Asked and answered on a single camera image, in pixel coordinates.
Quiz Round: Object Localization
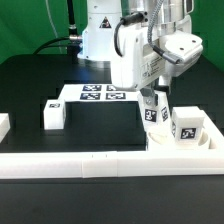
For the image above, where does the grey braided camera cable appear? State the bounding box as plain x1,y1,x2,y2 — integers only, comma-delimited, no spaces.
113,0,183,66

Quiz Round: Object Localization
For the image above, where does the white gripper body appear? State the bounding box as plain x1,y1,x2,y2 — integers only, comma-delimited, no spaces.
111,16,203,91

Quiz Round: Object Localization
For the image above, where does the grey thin cable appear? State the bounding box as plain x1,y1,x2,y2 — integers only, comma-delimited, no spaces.
44,0,64,55

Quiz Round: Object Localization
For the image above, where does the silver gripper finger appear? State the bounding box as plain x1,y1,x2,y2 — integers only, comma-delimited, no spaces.
139,86,158,108
157,76,171,95

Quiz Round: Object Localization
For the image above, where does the white marker sheet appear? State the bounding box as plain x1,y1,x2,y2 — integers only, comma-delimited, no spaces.
59,84,137,102

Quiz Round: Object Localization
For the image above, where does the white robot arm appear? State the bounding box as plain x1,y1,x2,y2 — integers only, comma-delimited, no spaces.
78,0,203,107

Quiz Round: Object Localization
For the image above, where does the black cable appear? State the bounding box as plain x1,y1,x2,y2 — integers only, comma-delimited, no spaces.
32,0,83,56

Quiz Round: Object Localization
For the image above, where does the white U-shaped fence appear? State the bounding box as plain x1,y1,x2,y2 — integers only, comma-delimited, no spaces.
0,118,224,179

